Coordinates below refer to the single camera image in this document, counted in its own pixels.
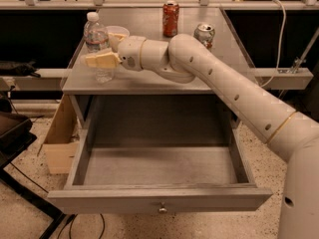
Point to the orange soda can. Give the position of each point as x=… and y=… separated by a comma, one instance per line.
x=170, y=13

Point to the clear plastic water bottle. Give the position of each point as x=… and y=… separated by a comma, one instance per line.
x=96, y=37

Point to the open grey top drawer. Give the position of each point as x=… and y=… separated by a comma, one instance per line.
x=138, y=151

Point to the grey cabinet with top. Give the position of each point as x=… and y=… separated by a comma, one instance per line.
x=149, y=87

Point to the black chair base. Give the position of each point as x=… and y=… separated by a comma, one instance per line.
x=19, y=219

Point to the cardboard box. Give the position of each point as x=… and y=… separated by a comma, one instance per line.
x=60, y=143

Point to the metal drawer knob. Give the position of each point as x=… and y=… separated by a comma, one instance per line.
x=162, y=209

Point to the black bag on ledge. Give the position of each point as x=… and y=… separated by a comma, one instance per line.
x=20, y=69

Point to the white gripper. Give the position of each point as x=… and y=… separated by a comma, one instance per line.
x=131, y=53

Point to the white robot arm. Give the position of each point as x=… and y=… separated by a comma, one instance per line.
x=293, y=136

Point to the white ceramic bowl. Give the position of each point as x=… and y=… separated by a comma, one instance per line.
x=118, y=30

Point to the silver green soda can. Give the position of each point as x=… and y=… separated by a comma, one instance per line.
x=204, y=33

